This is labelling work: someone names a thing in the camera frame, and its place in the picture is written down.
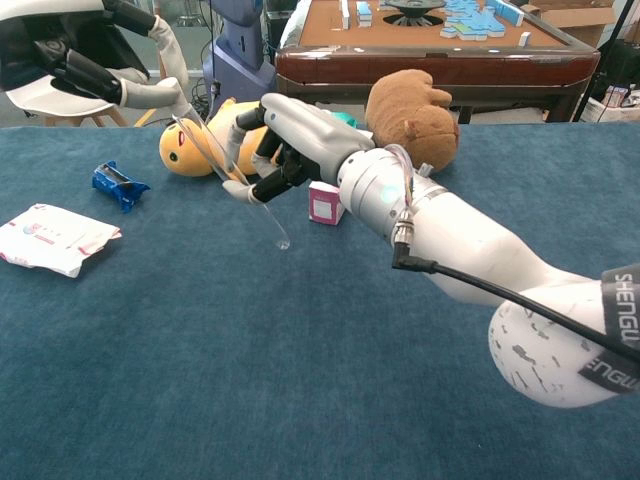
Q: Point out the right grey five-finger robot hand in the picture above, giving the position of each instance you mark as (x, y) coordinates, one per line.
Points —
(310, 135)

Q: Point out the left grey five-finger robot hand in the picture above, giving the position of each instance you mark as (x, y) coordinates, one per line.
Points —
(75, 45)

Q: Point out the clear glass test tube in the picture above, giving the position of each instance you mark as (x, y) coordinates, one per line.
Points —
(200, 145)

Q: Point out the purple grey robot base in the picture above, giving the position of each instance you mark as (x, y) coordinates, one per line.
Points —
(240, 60)

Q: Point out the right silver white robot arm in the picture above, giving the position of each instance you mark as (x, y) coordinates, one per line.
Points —
(475, 255)

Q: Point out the green white wet wipes pack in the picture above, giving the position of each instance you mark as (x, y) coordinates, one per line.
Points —
(347, 121)

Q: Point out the white shell chair wooden legs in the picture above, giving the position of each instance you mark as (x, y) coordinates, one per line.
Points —
(45, 102)

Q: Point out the pink white carton box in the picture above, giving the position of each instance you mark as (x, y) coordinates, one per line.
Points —
(325, 205)

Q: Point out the wooden pole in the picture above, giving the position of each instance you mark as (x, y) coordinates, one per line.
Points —
(162, 65)

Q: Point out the brown capybara plush toy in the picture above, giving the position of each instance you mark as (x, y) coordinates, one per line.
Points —
(410, 120)

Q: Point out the upright white mahjong tile row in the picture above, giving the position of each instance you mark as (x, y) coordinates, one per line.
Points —
(345, 15)

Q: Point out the short stack of mahjong tiles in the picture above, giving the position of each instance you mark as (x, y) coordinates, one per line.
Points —
(364, 15)

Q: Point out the yellow duck plush toy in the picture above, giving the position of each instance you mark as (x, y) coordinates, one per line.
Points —
(172, 155)

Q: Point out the blue cookie snack packet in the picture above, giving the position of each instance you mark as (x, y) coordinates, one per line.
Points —
(117, 187)

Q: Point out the brown mahjong table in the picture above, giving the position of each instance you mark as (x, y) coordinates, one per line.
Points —
(450, 65)

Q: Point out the black mahjong table centre dial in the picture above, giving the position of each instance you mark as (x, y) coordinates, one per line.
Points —
(412, 10)

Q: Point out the scattered blue mahjong tile pile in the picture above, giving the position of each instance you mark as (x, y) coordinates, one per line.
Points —
(470, 22)

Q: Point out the white red crumpled snack bag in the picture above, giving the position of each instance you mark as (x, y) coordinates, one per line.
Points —
(50, 240)

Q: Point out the long row of mahjong tiles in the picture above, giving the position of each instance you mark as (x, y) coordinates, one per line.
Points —
(507, 12)

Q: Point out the single white blue mahjong tile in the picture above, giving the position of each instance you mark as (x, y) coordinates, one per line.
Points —
(524, 39)

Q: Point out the blue felt table cloth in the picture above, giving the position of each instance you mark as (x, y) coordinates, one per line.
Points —
(200, 375)

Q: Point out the black tripod leg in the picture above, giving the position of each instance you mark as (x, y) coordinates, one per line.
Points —
(583, 102)

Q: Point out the brown cardboard box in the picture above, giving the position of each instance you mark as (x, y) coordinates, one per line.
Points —
(580, 22)

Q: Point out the white printed carton box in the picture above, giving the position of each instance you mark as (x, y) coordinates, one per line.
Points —
(615, 107)

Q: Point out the black equipment case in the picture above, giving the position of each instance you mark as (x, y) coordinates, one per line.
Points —
(622, 65)

